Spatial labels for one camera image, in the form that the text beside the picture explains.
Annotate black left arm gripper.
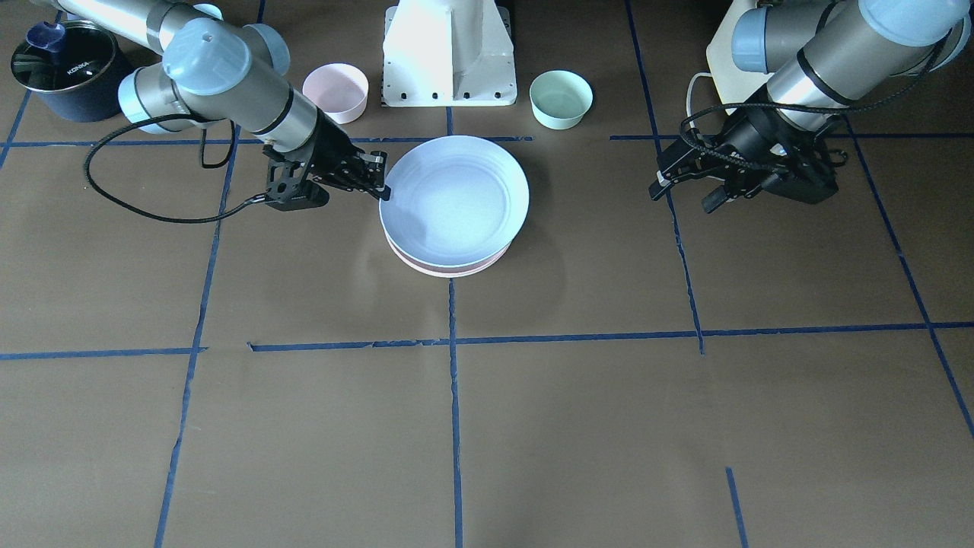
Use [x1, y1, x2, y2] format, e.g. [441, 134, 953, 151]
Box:
[648, 103, 846, 214]

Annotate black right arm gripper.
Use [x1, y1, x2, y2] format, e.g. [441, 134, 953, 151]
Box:
[265, 114, 392, 201]

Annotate light blue plate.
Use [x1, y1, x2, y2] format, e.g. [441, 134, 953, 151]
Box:
[379, 135, 530, 268]

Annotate pink plate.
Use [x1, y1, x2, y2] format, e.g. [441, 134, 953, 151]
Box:
[386, 236, 509, 279]

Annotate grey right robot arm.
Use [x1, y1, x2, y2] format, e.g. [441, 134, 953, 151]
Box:
[53, 1, 392, 211]

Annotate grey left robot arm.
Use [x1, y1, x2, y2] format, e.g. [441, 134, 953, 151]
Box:
[648, 1, 972, 212]

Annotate pink plastic bowl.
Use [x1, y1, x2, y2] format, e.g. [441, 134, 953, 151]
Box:
[301, 63, 369, 125]

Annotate cream white toaster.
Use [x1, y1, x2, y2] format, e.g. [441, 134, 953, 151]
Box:
[706, 1, 770, 104]

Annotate green plastic bowl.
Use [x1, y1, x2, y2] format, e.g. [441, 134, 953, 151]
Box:
[529, 70, 594, 129]

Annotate dark blue cooking pot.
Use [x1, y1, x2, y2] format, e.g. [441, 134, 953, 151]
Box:
[10, 20, 135, 123]

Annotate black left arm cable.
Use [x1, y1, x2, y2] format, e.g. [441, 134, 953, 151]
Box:
[680, 30, 952, 173]

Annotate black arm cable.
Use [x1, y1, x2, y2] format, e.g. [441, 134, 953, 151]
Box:
[84, 114, 267, 225]
[680, 30, 952, 173]

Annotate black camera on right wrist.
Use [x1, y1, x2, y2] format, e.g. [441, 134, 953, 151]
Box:
[262, 145, 329, 212]

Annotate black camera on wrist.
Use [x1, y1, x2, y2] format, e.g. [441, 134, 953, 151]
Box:
[262, 145, 329, 212]
[779, 148, 848, 205]

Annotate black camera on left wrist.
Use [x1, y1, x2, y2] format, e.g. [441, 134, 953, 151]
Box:
[779, 148, 848, 205]

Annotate white power cord with plug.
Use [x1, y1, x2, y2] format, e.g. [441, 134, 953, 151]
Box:
[686, 72, 712, 130]

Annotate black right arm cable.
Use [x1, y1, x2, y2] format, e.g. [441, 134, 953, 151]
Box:
[84, 114, 267, 225]

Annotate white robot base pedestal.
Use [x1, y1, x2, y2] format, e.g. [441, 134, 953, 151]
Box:
[380, 1, 518, 108]

